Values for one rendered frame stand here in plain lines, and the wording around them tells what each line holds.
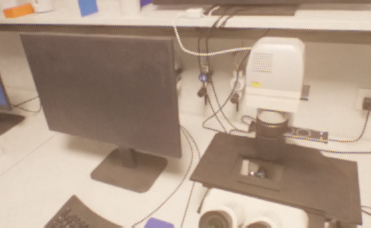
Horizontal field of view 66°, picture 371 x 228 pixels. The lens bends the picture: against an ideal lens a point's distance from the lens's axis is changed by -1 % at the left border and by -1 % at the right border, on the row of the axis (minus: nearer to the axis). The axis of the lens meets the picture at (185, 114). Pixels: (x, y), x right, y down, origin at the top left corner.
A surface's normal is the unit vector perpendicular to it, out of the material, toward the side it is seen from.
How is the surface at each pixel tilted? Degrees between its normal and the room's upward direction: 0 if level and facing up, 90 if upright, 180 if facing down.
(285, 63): 73
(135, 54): 86
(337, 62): 90
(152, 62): 86
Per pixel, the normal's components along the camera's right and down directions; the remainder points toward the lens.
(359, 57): -0.40, 0.50
